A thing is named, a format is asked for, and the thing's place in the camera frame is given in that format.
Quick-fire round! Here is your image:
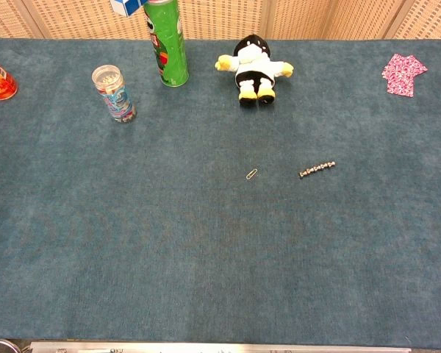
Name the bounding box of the metal bead chain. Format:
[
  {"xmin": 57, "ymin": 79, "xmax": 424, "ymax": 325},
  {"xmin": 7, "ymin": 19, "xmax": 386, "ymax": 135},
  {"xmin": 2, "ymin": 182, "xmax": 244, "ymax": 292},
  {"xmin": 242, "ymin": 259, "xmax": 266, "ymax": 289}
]
[{"xmin": 298, "ymin": 160, "xmax": 337, "ymax": 179}]

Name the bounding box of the blue-green felt table mat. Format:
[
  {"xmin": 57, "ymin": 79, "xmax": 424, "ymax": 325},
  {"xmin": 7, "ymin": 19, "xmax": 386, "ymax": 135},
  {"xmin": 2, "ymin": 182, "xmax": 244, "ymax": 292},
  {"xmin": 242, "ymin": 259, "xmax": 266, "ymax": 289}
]
[{"xmin": 0, "ymin": 38, "xmax": 441, "ymax": 350}]

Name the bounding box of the black white penguin plush toy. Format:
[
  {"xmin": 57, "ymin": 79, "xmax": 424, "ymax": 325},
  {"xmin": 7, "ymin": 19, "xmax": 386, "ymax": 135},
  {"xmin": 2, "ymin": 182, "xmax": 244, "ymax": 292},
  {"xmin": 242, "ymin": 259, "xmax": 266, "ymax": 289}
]
[{"xmin": 214, "ymin": 33, "xmax": 295, "ymax": 107}]

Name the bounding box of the clear plastic candy jar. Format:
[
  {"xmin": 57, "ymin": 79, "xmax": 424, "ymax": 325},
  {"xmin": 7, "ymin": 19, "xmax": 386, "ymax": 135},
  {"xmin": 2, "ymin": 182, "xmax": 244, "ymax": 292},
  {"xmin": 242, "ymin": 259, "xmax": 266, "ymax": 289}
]
[{"xmin": 91, "ymin": 64, "xmax": 137, "ymax": 124}]

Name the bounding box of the green chip can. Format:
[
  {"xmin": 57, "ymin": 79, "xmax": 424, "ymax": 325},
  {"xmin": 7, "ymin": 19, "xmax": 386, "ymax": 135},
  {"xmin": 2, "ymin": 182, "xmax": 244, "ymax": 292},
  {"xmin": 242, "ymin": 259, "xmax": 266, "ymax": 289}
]
[{"xmin": 143, "ymin": 0, "xmax": 190, "ymax": 88}]

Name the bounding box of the woven rattan folding screen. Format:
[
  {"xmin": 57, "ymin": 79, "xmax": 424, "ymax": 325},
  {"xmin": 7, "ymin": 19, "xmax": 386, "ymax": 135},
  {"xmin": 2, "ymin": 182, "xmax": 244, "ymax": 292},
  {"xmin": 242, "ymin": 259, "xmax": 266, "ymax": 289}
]
[{"xmin": 0, "ymin": 0, "xmax": 441, "ymax": 40}]

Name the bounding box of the blue white box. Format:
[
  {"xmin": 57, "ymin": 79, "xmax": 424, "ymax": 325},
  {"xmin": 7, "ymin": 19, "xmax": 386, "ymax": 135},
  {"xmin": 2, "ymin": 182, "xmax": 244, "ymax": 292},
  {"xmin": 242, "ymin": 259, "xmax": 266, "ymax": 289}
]
[{"xmin": 109, "ymin": 0, "xmax": 150, "ymax": 18}]

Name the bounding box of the pink patterned cloth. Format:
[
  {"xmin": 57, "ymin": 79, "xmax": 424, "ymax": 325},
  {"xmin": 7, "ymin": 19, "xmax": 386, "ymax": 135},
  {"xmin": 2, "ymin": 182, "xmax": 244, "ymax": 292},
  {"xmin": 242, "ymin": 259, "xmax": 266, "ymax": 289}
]
[{"xmin": 381, "ymin": 53, "xmax": 429, "ymax": 99}]

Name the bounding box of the silver metal table rail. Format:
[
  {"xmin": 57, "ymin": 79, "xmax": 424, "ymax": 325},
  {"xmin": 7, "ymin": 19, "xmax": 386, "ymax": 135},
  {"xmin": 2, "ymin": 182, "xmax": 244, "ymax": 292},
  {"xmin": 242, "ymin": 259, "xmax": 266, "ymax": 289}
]
[{"xmin": 29, "ymin": 340, "xmax": 412, "ymax": 353}]

